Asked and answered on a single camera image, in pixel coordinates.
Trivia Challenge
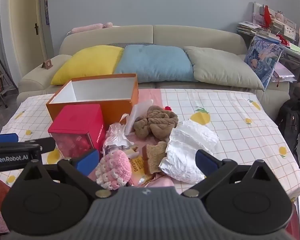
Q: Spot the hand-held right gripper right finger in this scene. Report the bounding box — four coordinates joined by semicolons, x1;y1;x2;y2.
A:
181;149;282;197

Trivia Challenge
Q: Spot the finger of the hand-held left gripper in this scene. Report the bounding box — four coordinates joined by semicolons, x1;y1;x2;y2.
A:
0;133;18;143
25;137;56;153

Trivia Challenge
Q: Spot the cluttered desk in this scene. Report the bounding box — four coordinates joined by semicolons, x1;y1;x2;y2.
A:
237;30;300;68

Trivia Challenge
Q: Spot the red hanging ornament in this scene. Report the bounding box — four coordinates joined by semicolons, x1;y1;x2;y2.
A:
264;5;272;27

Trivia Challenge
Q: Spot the yellow snack packet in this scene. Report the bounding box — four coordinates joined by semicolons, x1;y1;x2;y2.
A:
130;154;154;185

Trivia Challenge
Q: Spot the cream door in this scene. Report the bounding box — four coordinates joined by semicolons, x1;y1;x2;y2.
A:
9;0;49;67

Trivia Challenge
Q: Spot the clear plastic bag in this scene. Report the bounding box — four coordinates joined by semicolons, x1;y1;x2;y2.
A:
102;122;134;155

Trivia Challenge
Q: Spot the stack of papers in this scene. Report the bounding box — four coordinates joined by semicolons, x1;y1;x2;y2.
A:
237;21;265;35

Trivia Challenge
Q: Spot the beige sofa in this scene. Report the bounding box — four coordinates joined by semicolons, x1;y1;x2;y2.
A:
17;25;290;103

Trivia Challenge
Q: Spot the orange cardboard box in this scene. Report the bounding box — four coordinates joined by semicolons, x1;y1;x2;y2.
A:
46;73;139;128

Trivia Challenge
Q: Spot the brown toast plush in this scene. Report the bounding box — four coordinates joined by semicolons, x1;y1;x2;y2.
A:
142;141;168;175

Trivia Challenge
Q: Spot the brown knitted scarf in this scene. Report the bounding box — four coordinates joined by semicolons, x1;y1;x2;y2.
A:
133;105;178;142

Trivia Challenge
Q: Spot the pink cloth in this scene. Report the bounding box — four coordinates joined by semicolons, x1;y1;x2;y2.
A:
87;130;175;188

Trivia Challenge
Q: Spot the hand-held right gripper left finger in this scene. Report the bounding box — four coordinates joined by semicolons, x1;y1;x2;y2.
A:
15;149;112;198

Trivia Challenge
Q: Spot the checked fruit print blanket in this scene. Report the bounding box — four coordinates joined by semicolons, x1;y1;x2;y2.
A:
0;88;300;205

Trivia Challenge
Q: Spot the pink long plush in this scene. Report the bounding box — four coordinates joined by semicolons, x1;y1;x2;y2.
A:
69;22;113;34

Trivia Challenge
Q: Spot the red gift box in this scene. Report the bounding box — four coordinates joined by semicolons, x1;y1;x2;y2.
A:
48;104;106;159

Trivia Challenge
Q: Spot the pink crochet hat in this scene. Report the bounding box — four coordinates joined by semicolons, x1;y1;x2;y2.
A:
95;150;134;190

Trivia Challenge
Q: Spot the blue printed pillow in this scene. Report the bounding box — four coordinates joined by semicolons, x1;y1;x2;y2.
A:
244;35;283;90

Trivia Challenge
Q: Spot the yellow pillow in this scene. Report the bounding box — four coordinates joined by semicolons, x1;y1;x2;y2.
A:
51;45;125;85

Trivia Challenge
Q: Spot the white pegboard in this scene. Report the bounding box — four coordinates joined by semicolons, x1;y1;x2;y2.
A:
252;2;297;39

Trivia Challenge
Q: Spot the white padded cloth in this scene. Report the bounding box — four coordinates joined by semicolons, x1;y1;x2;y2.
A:
159;120;220;184

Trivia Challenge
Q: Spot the black backpack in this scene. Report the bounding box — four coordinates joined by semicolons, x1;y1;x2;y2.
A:
276;99;300;155

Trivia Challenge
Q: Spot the beige pillow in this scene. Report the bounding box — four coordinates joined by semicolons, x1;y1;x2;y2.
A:
183;46;265;90

